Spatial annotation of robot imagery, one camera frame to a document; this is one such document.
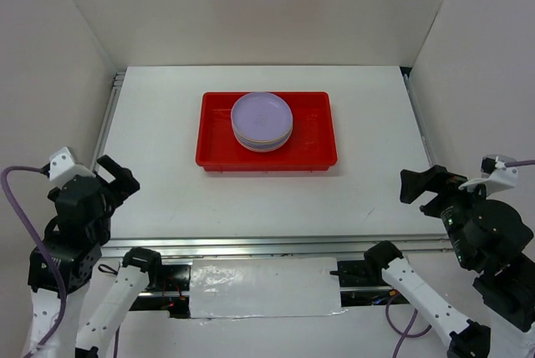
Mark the white foil cover panel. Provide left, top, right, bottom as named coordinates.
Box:
left=189, top=258, right=343, bottom=319

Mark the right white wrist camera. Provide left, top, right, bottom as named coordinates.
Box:
left=458, top=155, right=518, bottom=197

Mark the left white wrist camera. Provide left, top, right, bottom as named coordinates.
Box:
left=42, top=146, right=96, bottom=187

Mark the orange plate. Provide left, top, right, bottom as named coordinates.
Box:
left=234, top=131, right=292, bottom=146

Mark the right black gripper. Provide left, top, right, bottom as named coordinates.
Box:
left=398, top=159, right=497, bottom=264

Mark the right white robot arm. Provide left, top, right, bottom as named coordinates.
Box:
left=364, top=156, right=534, bottom=357

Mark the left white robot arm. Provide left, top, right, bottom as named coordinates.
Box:
left=28, top=147, right=165, bottom=357

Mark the red plastic bin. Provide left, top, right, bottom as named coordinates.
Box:
left=196, top=91, right=338, bottom=172

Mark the purple plate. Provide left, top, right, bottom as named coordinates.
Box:
left=237, top=138, right=288, bottom=152
left=231, top=92, right=293, bottom=141

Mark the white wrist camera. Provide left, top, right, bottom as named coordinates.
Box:
left=42, top=146, right=96, bottom=187
left=458, top=155, right=518, bottom=197

